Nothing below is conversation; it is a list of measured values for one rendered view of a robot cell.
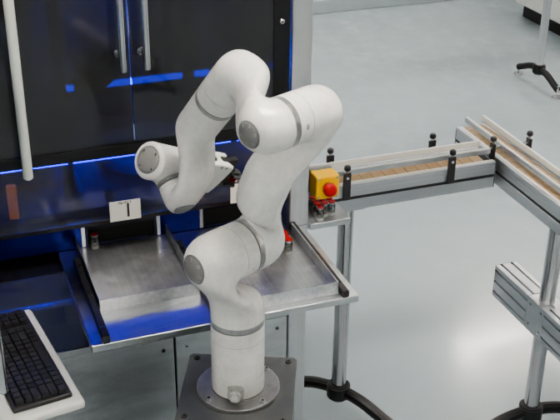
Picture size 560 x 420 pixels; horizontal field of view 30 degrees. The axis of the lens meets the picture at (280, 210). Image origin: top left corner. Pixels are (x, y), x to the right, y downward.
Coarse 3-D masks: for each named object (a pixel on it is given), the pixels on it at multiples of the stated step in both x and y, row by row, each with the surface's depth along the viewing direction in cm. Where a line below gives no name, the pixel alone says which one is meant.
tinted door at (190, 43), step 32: (128, 0) 258; (160, 0) 261; (192, 0) 264; (224, 0) 267; (256, 0) 270; (160, 32) 264; (192, 32) 267; (224, 32) 270; (256, 32) 274; (160, 64) 268; (192, 64) 271; (160, 96) 272; (160, 128) 276; (224, 128) 283
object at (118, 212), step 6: (138, 198) 282; (114, 204) 280; (120, 204) 281; (126, 204) 281; (132, 204) 282; (138, 204) 283; (114, 210) 281; (120, 210) 282; (126, 210) 282; (132, 210) 283; (138, 210) 283; (114, 216) 282; (120, 216) 282; (126, 216) 283; (132, 216) 284; (138, 216) 284
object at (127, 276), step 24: (144, 240) 296; (168, 240) 296; (96, 264) 284; (120, 264) 284; (144, 264) 284; (168, 264) 284; (96, 288) 266; (120, 288) 273; (144, 288) 273; (168, 288) 267; (192, 288) 270
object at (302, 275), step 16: (304, 240) 290; (288, 256) 288; (304, 256) 289; (256, 272) 280; (272, 272) 280; (288, 272) 281; (304, 272) 281; (320, 272) 281; (256, 288) 273; (272, 288) 273; (288, 288) 273; (304, 288) 268; (320, 288) 269; (336, 288) 271; (272, 304) 266
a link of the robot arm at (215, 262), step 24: (216, 240) 215; (240, 240) 217; (192, 264) 214; (216, 264) 212; (240, 264) 216; (216, 288) 214; (240, 288) 226; (216, 312) 225; (240, 312) 222; (264, 312) 230
